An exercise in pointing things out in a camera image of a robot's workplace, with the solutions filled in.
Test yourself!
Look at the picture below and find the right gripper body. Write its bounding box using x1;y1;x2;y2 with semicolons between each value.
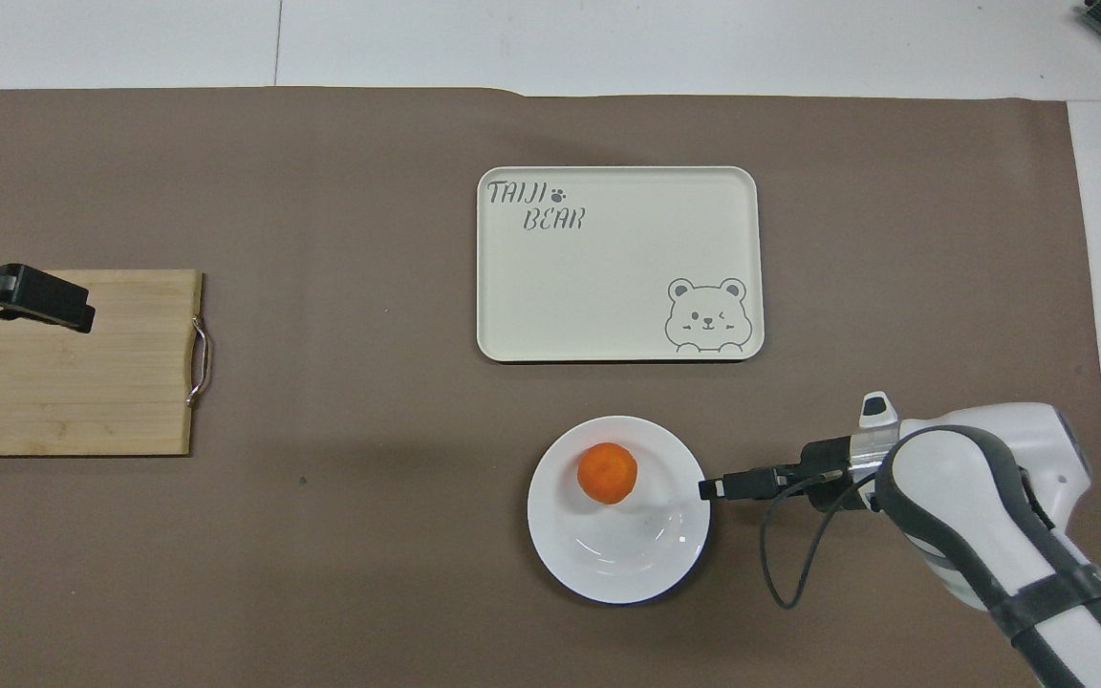
785;437;856;510

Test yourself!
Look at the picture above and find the black cable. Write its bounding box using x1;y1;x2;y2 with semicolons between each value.
759;466;886;611

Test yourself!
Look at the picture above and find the cream tray with bear print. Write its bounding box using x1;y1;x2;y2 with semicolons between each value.
476;166;765;363

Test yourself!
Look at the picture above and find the orange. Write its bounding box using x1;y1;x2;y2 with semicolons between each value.
576;442;638;505

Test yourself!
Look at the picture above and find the white round plate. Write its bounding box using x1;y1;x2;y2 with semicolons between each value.
527;415;712;606

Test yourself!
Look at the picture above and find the wooden cutting board metal handle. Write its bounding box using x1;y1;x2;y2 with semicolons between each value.
0;269;213;457

